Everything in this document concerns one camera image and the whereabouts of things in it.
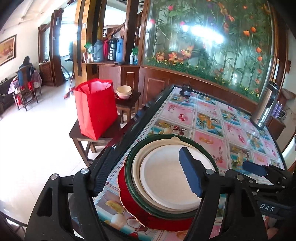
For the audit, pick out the wooden sideboard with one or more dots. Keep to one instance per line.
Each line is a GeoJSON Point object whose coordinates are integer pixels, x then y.
{"type": "Point", "coordinates": [115, 76]}

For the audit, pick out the red broom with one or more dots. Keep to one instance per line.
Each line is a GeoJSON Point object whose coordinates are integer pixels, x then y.
{"type": "Point", "coordinates": [69, 90]}

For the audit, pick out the dark wooden stool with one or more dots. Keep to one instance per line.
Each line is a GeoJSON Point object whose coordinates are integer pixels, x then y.
{"type": "Point", "coordinates": [104, 141]}
{"type": "Point", "coordinates": [129, 104]}

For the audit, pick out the red paper bag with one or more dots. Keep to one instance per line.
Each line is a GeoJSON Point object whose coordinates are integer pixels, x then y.
{"type": "Point", "coordinates": [97, 109]}

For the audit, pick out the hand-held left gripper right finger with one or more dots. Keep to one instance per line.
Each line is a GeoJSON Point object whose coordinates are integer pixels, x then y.
{"type": "Point", "coordinates": [189, 171]}

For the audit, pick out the cream paper bowl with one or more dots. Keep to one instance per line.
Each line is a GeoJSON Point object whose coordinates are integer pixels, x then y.
{"type": "Point", "coordinates": [138, 160]}

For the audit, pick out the wooden chair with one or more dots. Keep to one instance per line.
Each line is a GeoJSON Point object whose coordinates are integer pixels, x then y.
{"type": "Point", "coordinates": [25, 88]}

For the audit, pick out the printed fruit tablecloth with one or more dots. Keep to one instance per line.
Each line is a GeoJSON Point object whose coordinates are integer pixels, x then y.
{"type": "Point", "coordinates": [208, 129]}

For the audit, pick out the stainless steel airpot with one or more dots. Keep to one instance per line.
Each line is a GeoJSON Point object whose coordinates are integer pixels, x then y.
{"type": "Point", "coordinates": [266, 106]}

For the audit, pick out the table with pink cloth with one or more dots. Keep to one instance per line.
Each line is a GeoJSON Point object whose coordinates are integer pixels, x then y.
{"type": "Point", "coordinates": [37, 78]}

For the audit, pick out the black airpot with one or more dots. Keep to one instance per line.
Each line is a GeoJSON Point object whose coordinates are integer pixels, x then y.
{"type": "Point", "coordinates": [112, 49]}

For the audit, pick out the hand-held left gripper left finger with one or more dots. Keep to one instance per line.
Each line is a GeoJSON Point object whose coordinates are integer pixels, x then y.
{"type": "Point", "coordinates": [101, 178]}

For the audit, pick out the blue flask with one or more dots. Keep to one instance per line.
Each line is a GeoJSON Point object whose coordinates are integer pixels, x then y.
{"type": "Point", "coordinates": [120, 49]}

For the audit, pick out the white plastic bowl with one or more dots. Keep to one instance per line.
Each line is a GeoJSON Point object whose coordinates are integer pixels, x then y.
{"type": "Point", "coordinates": [124, 96]}

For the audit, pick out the dark green bowl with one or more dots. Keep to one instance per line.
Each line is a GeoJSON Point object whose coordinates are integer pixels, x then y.
{"type": "Point", "coordinates": [128, 173]}

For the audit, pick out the small black jar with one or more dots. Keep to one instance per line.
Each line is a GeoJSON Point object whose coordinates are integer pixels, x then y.
{"type": "Point", "coordinates": [185, 91]}

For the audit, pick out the white bottle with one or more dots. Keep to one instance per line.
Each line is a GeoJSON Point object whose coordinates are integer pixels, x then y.
{"type": "Point", "coordinates": [131, 59]}

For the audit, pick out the cream plastic bowl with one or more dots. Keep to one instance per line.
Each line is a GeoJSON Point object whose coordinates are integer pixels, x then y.
{"type": "Point", "coordinates": [124, 90]}

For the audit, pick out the grey-blue flask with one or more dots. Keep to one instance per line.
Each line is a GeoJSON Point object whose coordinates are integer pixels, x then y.
{"type": "Point", "coordinates": [98, 52]}

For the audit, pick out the dark sofa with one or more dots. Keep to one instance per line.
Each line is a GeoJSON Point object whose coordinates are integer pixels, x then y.
{"type": "Point", "coordinates": [5, 92]}

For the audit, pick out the red flask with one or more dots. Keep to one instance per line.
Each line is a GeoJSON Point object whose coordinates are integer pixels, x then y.
{"type": "Point", "coordinates": [106, 51]}

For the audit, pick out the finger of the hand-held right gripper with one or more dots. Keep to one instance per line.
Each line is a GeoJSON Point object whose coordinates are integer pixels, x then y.
{"type": "Point", "coordinates": [254, 168]}
{"type": "Point", "coordinates": [266, 188]}

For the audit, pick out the red glass plate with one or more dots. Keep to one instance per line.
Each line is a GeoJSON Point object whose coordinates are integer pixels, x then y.
{"type": "Point", "coordinates": [138, 213]}

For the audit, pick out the white paper bowl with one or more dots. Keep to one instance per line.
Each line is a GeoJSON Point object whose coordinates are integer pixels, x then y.
{"type": "Point", "coordinates": [161, 176]}

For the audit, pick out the purple bottle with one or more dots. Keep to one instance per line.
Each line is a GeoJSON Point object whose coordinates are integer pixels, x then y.
{"type": "Point", "coordinates": [280, 110]}
{"type": "Point", "coordinates": [276, 109]}

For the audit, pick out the framed wall picture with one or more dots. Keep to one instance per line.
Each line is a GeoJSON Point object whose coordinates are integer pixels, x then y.
{"type": "Point", "coordinates": [8, 49]}

